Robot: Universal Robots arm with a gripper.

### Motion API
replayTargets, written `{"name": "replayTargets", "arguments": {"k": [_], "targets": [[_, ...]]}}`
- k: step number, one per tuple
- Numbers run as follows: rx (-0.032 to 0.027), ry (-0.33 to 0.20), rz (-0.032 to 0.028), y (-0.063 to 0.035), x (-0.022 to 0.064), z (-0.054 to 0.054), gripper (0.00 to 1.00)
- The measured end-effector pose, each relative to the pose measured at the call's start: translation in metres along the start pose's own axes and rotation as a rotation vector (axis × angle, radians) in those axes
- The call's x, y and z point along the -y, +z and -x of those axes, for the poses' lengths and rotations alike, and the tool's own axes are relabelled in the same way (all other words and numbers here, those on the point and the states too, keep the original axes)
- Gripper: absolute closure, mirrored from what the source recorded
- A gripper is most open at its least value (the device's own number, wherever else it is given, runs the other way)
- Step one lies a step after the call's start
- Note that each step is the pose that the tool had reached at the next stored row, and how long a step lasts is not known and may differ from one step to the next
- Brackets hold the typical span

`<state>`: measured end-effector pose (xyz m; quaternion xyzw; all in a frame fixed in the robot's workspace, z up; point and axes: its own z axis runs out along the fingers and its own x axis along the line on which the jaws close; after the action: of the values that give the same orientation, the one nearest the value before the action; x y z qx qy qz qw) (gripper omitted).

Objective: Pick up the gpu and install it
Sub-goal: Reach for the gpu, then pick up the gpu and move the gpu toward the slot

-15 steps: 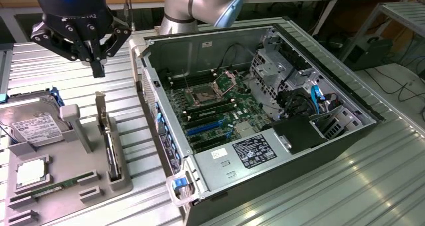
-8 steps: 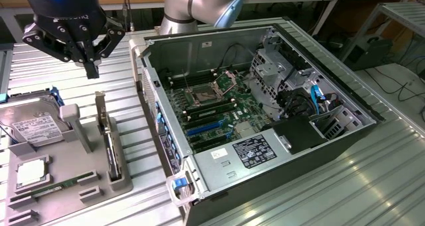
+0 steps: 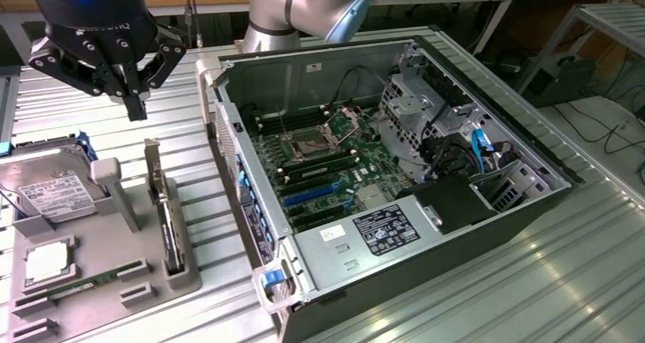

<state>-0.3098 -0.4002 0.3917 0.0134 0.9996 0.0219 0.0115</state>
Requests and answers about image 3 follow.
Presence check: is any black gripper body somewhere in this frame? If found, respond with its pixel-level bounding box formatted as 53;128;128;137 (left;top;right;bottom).
24;0;160;72

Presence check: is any graphics card with metal bracket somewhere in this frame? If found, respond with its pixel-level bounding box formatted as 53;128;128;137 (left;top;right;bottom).
142;138;185;278

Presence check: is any thin metal locking lever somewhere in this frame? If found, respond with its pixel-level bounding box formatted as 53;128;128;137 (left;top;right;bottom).
275;103;293;138

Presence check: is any silver hard disk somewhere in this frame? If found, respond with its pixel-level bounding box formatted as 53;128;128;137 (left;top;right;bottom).
0;131;101;224

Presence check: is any CPU socket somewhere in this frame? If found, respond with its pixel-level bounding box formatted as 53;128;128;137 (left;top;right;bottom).
283;129;337;161

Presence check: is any metal socket cover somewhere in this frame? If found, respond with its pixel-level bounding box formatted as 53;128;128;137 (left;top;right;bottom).
321;107;366;138

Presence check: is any green RAM stick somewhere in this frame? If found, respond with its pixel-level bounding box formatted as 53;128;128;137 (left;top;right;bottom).
289;164;353;182
48;260;142;299

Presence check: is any blue expansion slot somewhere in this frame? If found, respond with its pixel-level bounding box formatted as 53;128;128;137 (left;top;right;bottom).
282;186;339;207

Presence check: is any silver drive cage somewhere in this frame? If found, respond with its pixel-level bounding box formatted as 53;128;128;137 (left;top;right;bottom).
377;73;477;159

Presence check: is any green motherboard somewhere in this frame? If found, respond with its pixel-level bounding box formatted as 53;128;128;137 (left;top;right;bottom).
246;104;419;234

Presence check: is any long black expansion slot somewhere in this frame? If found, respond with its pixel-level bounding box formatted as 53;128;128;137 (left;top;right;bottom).
295;211;349;231
290;202;343;221

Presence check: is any grey parts rack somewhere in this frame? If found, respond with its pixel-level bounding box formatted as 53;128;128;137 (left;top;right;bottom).
8;156;204;343

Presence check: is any silver CPU chip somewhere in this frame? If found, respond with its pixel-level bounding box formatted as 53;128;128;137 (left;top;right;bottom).
24;243;70;283

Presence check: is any silver chipset heatsink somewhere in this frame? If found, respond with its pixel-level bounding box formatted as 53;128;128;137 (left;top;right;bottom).
354;186;393;208

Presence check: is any silver power supply unit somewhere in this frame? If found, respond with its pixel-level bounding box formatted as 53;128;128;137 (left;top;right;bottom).
291;198;445;295

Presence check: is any open black PC case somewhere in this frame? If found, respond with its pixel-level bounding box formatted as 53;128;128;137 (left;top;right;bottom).
194;35;585;343

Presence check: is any silver disk bay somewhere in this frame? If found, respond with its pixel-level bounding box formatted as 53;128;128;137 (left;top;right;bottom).
467;159;558;212

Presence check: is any black box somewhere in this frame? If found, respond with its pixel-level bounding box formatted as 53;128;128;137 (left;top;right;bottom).
522;55;598;108

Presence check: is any metal slat table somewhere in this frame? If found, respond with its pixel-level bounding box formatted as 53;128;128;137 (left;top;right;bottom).
513;2;645;94

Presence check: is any grey hanging cable with plug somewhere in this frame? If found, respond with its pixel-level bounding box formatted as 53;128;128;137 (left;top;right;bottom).
184;0;205;49

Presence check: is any grey metal frame post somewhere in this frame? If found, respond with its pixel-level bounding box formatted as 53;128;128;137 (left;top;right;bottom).
0;65;22;147

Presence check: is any black curved wire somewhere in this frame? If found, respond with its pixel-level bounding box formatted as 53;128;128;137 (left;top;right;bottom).
329;65;389;108

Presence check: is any black wire bundle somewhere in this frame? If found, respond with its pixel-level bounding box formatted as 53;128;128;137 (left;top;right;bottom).
418;135;478;178

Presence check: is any blue wire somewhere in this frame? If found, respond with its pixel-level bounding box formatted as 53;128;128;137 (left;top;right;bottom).
469;128;494;175

